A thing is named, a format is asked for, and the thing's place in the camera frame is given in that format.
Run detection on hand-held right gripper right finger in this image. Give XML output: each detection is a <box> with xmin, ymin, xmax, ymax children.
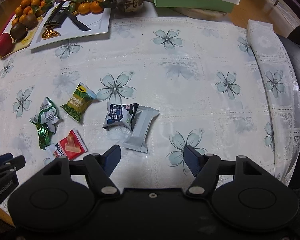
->
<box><xmin>184</xmin><ymin>145</ymin><xmax>268</xmax><ymax>197</ymax></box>

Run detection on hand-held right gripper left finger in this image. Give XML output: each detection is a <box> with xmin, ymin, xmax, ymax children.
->
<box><xmin>37</xmin><ymin>144</ymin><xmax>122</xmax><ymax>197</ymax></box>

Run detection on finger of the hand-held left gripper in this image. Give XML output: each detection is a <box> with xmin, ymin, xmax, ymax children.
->
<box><xmin>0</xmin><ymin>152</ymin><xmax>26</xmax><ymax>174</ymax></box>

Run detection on blue and white snack packet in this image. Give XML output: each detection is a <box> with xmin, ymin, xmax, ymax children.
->
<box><xmin>102</xmin><ymin>102</ymin><xmax>140</xmax><ymax>130</ymax></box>

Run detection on plain grey snack packet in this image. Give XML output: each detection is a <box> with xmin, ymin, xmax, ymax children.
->
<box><xmin>122</xmin><ymin>105</ymin><xmax>160</xmax><ymax>154</ymax></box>

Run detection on red and white snack packet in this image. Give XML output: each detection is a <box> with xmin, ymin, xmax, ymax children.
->
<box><xmin>46</xmin><ymin>129</ymin><xmax>88</xmax><ymax>162</ymax></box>

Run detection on green foil candy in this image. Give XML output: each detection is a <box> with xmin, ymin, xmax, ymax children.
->
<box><xmin>36</xmin><ymin>123</ymin><xmax>57</xmax><ymax>150</ymax></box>

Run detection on green and white snack packet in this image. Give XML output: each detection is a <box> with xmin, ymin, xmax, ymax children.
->
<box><xmin>29</xmin><ymin>97</ymin><xmax>60</xmax><ymax>125</ymax></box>

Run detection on yellow green pea packet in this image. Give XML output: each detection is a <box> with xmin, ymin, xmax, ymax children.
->
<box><xmin>60</xmin><ymin>82</ymin><xmax>98</xmax><ymax>123</ymax></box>

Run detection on white floral tablecloth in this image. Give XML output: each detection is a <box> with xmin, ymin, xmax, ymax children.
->
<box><xmin>0</xmin><ymin>15</ymin><xmax>300</xmax><ymax>220</ymax></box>

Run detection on red apple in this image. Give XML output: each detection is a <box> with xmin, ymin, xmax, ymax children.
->
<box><xmin>0</xmin><ymin>32</ymin><xmax>13</xmax><ymax>56</ymax></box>

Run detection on yellow fruit board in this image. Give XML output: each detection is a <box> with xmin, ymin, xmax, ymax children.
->
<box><xmin>0</xmin><ymin>15</ymin><xmax>44</xmax><ymax>59</ymax></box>

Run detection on gold ingot ornament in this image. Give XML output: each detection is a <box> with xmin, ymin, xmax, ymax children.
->
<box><xmin>41</xmin><ymin>29</ymin><xmax>60</xmax><ymax>40</ymax></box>

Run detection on white rectangular tray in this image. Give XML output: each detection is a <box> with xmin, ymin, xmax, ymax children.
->
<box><xmin>29</xmin><ymin>4</ymin><xmax>112</xmax><ymax>50</ymax></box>

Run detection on small orange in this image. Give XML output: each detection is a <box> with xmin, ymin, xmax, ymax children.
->
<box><xmin>90</xmin><ymin>1</ymin><xmax>104</xmax><ymax>14</ymax></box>
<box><xmin>77</xmin><ymin>2</ymin><xmax>91</xmax><ymax>15</ymax></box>

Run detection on heap of tangerines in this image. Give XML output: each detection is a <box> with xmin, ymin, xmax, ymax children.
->
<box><xmin>14</xmin><ymin>0</ymin><xmax>54</xmax><ymax>23</ymax></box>

